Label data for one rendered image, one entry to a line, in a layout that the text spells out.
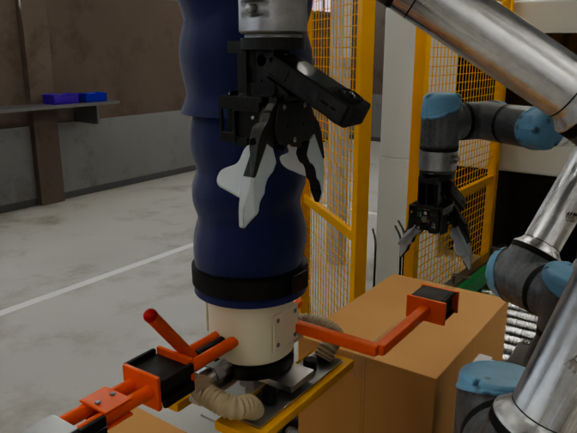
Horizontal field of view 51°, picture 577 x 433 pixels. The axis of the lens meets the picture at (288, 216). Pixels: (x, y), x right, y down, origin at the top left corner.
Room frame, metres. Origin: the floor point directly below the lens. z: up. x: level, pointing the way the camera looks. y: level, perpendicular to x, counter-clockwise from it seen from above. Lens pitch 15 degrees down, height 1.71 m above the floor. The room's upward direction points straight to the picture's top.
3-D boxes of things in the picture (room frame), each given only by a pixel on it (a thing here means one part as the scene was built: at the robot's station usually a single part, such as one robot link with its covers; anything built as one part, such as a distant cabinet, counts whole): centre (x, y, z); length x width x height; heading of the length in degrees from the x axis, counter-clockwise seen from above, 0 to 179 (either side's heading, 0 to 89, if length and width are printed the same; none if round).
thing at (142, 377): (0.92, 0.22, 1.18); 0.10 x 0.08 x 0.06; 55
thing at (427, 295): (1.22, -0.31, 1.18); 0.09 x 0.08 x 0.05; 55
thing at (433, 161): (1.20, -0.30, 1.49); 0.08 x 0.08 x 0.05
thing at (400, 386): (1.67, -0.36, 0.75); 0.60 x 0.40 x 0.40; 145
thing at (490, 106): (1.23, -0.40, 1.57); 0.11 x 0.11 x 0.08; 24
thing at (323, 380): (1.07, 0.00, 1.07); 0.34 x 0.10 x 0.05; 145
